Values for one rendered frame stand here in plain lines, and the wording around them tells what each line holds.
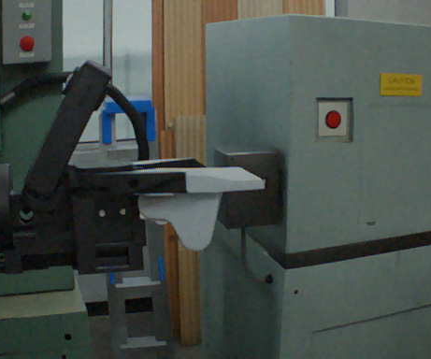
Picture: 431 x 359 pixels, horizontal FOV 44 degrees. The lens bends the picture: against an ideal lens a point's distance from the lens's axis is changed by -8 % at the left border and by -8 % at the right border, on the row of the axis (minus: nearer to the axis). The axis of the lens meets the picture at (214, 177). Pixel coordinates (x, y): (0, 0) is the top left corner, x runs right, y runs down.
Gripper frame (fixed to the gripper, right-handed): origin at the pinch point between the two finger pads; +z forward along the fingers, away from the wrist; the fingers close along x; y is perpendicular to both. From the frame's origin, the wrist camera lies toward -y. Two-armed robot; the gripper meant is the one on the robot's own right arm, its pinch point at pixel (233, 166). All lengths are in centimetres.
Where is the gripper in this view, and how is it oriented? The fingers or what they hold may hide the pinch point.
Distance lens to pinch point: 48.3
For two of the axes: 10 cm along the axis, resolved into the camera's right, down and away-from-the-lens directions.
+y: 0.4, 9.9, 1.0
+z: 9.6, -0.7, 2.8
